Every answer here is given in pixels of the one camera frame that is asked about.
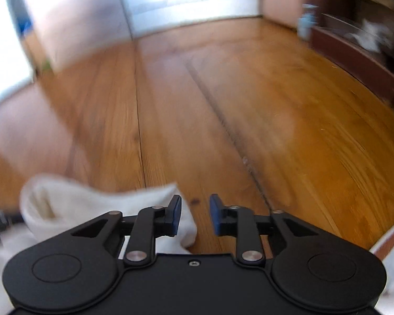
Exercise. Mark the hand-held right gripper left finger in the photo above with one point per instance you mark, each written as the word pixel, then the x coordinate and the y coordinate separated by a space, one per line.
pixel 176 216

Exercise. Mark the pink box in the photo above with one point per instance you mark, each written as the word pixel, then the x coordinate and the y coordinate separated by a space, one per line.
pixel 282 1

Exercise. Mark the white fleece garment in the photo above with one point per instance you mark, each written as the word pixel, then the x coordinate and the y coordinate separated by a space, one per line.
pixel 72 200

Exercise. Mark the cardboard box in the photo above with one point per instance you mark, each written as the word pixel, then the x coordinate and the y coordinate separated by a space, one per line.
pixel 36 49

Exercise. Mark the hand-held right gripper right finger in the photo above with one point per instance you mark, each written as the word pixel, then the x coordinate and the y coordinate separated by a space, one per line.
pixel 215 216

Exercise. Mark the dark wooden shelf cabinet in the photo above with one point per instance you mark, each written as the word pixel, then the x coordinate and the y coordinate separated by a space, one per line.
pixel 354 49

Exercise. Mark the white drawer cabinet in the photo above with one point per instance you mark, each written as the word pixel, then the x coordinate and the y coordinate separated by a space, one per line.
pixel 190 0

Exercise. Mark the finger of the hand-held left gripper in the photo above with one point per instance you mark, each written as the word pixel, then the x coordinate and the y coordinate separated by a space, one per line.
pixel 1 224

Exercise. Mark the white items on shelf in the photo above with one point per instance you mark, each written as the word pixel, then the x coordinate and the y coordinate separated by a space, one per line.
pixel 374 36

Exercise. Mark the small blue item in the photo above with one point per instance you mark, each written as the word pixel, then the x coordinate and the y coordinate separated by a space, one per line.
pixel 307 21

